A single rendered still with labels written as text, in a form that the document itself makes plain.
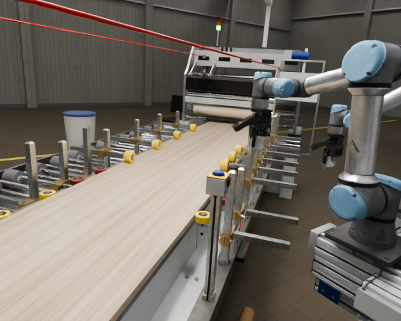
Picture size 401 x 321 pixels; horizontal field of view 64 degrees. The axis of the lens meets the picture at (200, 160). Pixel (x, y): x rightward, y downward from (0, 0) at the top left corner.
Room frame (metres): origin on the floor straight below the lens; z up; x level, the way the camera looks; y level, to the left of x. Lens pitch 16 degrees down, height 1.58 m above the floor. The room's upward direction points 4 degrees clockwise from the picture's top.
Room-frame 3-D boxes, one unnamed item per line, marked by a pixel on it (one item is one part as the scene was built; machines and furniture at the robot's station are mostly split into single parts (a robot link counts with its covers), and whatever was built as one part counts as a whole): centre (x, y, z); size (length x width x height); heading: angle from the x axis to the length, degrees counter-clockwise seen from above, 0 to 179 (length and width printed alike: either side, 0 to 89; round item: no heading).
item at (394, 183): (1.02, -0.61, 1.20); 0.13 x 0.12 x 0.14; 121
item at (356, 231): (1.02, -0.62, 1.09); 0.15 x 0.15 x 0.10
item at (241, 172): (1.56, -0.22, 0.86); 0.03 x 0.03 x 0.48; 73
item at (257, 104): (1.40, -0.24, 1.45); 0.08 x 0.08 x 0.05
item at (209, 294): (1.07, -0.07, 0.93); 0.05 x 0.04 x 0.45; 163
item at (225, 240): (1.35, -0.15, 0.83); 0.13 x 0.06 x 0.05; 163
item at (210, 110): (4.22, -0.45, 1.05); 1.43 x 0.12 x 0.12; 73
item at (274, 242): (1.34, -0.22, 0.83); 0.43 x 0.03 x 0.04; 73
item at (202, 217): (1.40, -0.03, 0.85); 0.08 x 0.08 x 0.11
